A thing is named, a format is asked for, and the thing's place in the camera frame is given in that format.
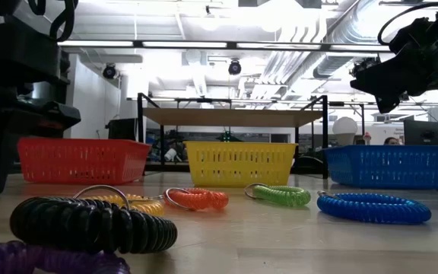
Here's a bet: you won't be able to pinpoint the yellow coil wristband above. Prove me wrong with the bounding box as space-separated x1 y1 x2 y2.
85 193 166 217

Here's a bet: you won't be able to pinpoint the wooden shelf riser black legs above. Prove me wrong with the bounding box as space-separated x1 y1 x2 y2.
137 92 329 180

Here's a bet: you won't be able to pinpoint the silver ventilation duct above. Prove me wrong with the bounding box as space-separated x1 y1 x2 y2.
259 0 393 92

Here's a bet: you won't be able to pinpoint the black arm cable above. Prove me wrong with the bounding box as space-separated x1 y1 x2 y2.
27 0 79 43
377 0 438 46

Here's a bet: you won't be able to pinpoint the black device green lights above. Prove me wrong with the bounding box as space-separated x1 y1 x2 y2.
215 130 243 143

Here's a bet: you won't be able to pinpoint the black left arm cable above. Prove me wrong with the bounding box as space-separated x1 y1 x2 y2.
27 0 79 43

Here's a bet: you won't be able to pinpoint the white light bulb lamp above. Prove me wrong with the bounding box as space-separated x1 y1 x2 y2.
332 116 359 147

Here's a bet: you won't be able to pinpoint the purple coil wristband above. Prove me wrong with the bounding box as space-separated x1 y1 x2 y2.
0 240 131 274

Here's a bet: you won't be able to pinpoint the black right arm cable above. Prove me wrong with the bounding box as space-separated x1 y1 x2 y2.
377 0 438 46

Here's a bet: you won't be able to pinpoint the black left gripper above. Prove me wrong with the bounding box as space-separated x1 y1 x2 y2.
0 14 81 191

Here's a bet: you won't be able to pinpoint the blue plastic basket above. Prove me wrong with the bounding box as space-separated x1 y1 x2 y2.
323 145 438 190

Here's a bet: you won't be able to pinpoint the long ceiling light bar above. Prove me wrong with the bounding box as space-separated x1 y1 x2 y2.
57 40 391 53

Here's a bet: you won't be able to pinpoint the yellow plastic basket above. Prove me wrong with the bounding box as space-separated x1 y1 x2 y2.
183 141 299 188

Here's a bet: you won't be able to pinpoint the red plastic basket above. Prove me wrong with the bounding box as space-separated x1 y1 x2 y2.
16 137 152 186

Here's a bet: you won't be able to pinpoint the black equipment box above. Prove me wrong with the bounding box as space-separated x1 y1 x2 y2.
106 117 141 141

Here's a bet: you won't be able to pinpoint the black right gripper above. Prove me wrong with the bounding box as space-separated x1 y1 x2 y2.
350 17 438 114

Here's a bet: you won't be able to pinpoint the blue coil wristband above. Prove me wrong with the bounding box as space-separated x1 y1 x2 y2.
316 190 432 225

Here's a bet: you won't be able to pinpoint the black metal table frame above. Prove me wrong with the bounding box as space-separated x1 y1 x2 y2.
142 161 189 173

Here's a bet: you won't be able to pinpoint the black computer monitor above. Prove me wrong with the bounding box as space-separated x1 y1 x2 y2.
403 119 438 147

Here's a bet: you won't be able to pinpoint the orange coil wristband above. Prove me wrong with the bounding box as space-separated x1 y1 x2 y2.
164 187 230 212

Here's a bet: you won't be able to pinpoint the black coil wristband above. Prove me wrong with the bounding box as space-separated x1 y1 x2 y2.
9 184 179 255

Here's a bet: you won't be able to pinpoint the green coil wristband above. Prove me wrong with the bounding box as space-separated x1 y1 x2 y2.
244 183 312 208

